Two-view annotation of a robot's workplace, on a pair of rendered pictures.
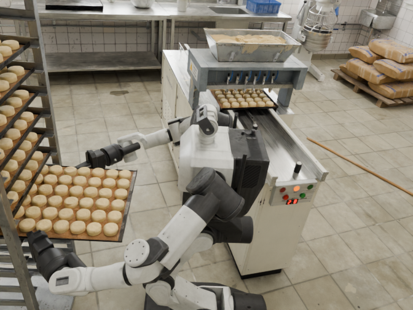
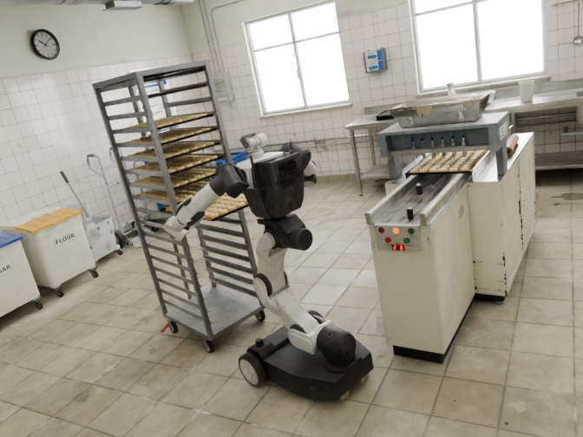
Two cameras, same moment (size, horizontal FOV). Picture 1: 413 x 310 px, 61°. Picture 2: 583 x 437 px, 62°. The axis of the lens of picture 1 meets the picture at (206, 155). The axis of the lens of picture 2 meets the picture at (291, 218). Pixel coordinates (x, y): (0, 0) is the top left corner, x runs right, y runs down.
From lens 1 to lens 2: 2.12 m
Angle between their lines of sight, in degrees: 53
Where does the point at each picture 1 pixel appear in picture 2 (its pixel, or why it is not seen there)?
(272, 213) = (389, 261)
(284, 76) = (481, 138)
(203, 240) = (265, 237)
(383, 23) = not seen: outside the picture
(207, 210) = (214, 183)
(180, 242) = (197, 198)
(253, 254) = (389, 316)
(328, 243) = (544, 361)
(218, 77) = (405, 144)
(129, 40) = not seen: hidden behind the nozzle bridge
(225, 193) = (226, 175)
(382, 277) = not seen: outside the picture
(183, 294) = (282, 303)
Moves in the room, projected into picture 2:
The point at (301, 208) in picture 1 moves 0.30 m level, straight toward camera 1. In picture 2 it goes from (421, 263) to (368, 279)
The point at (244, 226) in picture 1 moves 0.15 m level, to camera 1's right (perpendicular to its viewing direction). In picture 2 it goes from (294, 232) to (313, 237)
